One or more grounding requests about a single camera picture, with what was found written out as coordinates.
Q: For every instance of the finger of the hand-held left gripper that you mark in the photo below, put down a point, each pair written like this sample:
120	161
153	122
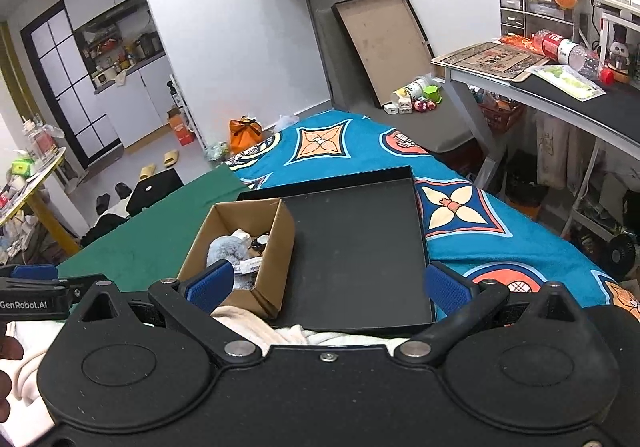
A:
35	272
85	284

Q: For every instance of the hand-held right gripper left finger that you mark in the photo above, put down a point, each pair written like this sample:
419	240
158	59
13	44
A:
210	284

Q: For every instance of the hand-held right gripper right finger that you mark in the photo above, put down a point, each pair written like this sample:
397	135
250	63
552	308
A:
447	289

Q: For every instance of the large grey plush toy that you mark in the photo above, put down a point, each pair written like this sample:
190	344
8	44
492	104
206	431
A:
225	249

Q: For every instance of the purple tissue packet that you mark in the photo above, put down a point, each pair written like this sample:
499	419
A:
247	267

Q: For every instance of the black dotted plush toy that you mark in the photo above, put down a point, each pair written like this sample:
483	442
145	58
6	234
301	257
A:
260	242

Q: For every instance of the brown cardboard box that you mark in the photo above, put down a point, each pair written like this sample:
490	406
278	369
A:
277	257

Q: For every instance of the black shallow tray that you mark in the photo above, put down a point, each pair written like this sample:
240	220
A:
360	252

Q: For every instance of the person's left hand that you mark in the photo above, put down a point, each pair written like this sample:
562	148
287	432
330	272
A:
7	347

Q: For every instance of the blue patterned blanket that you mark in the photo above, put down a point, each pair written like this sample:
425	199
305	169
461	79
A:
500	252

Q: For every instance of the green cloth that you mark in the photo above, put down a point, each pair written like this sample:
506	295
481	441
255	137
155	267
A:
150	232

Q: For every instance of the black shoe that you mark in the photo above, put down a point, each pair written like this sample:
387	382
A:
102	203
122	189

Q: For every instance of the yellow table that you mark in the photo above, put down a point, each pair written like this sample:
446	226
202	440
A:
35	187

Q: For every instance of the white fleece cloth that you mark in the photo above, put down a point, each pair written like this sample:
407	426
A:
290	334

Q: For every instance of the black laptop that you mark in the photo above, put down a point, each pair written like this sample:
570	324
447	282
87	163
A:
155	189

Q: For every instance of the yellow slipper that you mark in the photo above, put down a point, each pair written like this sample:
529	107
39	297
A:
171	158
147	172

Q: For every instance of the orange bag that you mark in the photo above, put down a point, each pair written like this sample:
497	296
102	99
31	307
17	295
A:
245	134

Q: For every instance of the orange carton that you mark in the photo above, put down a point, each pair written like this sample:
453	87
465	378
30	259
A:
181	127

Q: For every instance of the grey bench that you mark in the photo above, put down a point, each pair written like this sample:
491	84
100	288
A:
435	129

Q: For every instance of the narrow white rack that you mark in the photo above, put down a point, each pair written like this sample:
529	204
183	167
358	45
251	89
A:
187	112

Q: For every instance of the black fan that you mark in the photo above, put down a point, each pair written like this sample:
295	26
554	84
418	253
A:
619	254

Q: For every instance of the red basket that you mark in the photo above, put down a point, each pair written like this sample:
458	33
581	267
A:
502	114

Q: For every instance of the red toy figures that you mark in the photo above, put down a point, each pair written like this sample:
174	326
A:
424	105

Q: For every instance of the small white box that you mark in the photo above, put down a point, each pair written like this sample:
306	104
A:
390	108
405	107

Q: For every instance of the black framed glass door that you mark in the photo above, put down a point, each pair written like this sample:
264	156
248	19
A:
70	87

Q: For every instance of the white kitchen cabinet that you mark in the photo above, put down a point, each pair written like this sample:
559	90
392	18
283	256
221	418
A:
135	97

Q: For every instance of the green cup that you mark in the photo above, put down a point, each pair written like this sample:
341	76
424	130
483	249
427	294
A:
432	93

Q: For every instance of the white jar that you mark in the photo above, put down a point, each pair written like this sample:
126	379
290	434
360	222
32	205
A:
407	89

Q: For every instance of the grey desk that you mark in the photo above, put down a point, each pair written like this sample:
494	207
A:
490	79

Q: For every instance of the black desk mat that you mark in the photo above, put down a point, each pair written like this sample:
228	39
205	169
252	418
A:
590	112

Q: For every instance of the brown patterned mat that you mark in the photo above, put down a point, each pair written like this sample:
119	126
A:
490	57

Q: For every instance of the green printed packet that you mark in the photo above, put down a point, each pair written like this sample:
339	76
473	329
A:
567	82

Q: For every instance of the brown shallow tray lid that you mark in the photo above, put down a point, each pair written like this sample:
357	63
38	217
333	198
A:
385	44

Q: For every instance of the clear plastic bottle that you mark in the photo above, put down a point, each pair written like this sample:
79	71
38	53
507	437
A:
572	54

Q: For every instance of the dark grey door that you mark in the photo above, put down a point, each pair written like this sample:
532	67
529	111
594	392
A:
325	27

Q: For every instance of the panda figure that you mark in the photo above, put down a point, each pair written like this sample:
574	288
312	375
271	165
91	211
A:
620	54

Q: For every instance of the grey drawer organizer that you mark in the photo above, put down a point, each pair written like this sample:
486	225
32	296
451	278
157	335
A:
530	4

